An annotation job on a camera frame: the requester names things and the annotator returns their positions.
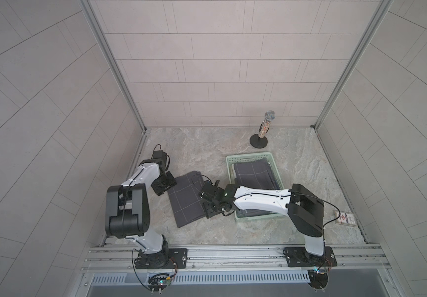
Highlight dark grey checked pillowcase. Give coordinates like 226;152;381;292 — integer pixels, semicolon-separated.
229;158;282;220
168;171;206;228

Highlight mint green plastic basket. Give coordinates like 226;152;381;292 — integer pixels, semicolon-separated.
226;151;287;223

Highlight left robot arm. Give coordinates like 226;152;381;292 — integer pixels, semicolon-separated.
104;150;176;256

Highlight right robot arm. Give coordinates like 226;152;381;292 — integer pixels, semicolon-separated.
199;181;325;257

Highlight stand with patterned tube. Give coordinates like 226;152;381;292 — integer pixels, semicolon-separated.
249;110;275;149

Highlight left circuit board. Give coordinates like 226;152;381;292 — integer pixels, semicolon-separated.
147;273;173;294

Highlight circuit board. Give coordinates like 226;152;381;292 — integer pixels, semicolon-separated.
307;271;328;291
147;273;173;294

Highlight right circuit board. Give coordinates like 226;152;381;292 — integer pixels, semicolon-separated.
307;271;328;291

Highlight small printed card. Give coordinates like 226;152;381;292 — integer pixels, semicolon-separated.
334;211;358;227

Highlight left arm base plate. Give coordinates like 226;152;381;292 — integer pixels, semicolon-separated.
134;248;188;270

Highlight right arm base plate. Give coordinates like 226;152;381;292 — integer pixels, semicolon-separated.
283;246;337;269

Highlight aluminium rail frame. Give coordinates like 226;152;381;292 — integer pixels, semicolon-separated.
70;244;402;297

